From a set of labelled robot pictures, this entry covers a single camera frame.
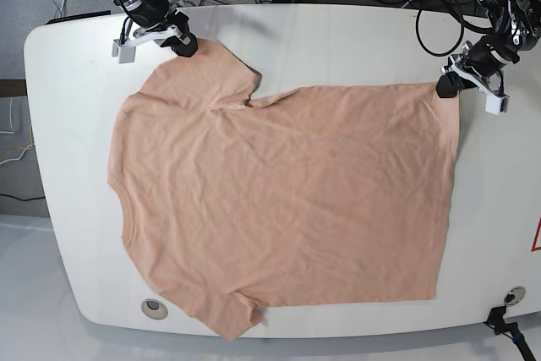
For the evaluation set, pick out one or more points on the peach T-shirt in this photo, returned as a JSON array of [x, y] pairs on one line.
[[317, 195]]

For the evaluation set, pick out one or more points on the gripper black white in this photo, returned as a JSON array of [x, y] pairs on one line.
[[173, 32], [479, 66]]

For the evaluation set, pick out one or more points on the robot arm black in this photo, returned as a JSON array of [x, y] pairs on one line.
[[158, 21], [514, 28]]

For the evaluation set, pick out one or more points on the left table grommet hole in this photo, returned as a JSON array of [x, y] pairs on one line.
[[154, 309]]

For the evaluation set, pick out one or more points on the black clamp with cable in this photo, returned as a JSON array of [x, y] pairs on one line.
[[499, 326]]

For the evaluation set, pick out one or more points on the table grommet hole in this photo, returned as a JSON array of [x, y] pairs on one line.
[[154, 309], [514, 296]]

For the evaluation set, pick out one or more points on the red warning sticker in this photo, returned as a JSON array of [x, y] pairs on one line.
[[537, 238]]

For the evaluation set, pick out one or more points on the right table grommet hole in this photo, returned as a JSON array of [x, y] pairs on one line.
[[514, 296]]

